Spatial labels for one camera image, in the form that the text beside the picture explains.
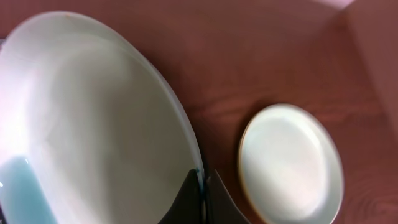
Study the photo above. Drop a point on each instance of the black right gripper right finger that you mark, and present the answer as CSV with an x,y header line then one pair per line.
x,y
220,207

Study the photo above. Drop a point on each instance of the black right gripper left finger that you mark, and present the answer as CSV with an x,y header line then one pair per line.
x,y
186,208

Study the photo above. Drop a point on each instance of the white plate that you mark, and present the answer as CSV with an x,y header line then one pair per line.
x,y
292,168

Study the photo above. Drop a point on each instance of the pale green plate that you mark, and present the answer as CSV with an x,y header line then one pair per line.
x,y
90,130

